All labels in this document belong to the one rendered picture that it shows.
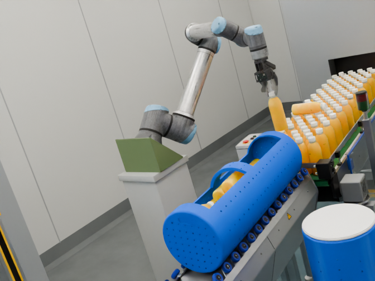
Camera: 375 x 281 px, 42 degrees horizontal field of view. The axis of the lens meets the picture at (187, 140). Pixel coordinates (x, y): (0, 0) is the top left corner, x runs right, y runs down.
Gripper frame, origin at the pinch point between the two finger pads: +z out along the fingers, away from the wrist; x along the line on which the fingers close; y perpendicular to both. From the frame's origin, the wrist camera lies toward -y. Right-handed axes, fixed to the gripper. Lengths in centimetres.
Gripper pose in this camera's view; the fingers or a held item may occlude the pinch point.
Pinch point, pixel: (272, 93)
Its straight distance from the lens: 266.7
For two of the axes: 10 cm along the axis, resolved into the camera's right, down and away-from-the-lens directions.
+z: 2.9, 9.3, 2.3
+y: -5.2, 3.6, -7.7
